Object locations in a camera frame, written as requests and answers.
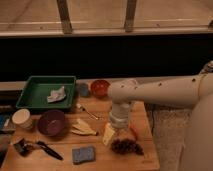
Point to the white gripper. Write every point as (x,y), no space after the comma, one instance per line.
(119,117)

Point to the dark grape bunch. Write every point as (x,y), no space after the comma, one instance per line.
(126,146)

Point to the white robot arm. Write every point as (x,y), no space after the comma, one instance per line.
(194,92)

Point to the orange bowl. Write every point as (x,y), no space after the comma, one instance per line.
(99,88)

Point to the purple bowl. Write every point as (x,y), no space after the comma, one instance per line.
(51,122)

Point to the yellow banana peel toy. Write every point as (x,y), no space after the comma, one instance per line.
(82,128)

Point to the wooden cutting board table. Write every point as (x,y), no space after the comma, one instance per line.
(105,159)

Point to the blue sponge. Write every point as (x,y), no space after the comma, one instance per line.
(83,154)

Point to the metal fork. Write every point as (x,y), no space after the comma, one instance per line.
(79,106)

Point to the crumpled white cloth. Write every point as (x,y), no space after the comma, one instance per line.
(56,95)

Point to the green plastic tray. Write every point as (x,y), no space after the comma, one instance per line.
(38,88)

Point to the black binder clip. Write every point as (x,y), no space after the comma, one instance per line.
(23,147)

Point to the white paper cup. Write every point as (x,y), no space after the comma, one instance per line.
(22,118)

